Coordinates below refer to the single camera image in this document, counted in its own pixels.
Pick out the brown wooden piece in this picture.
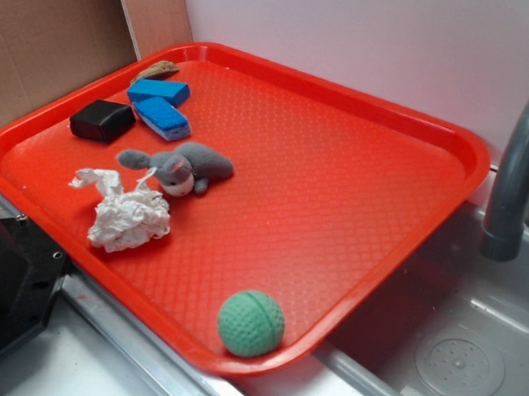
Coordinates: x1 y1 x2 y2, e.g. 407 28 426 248
129 60 179 85

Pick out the grey plush bunny toy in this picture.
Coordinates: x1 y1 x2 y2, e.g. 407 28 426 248
117 142 235 197

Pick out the grey toy faucet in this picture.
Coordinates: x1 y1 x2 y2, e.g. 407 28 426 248
480 100 529 262

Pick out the grey toy sink basin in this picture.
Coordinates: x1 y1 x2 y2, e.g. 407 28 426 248
238 205 529 396

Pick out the brown cardboard panel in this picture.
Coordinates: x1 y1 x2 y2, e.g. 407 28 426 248
0 0 192 128

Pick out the green dimpled ball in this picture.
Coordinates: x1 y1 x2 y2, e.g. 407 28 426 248
217 290 285 358

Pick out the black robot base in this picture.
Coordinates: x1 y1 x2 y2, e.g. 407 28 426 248
0 216 68 359

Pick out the blue and white sponge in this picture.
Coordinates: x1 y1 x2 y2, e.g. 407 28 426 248
133 97 192 142

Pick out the white paper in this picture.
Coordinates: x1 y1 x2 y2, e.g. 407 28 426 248
70 168 171 254

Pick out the blue rectangular block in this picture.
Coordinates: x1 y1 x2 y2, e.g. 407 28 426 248
126 79 191 108

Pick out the black rectangular block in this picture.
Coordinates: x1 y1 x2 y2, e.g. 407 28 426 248
69 99 136 143

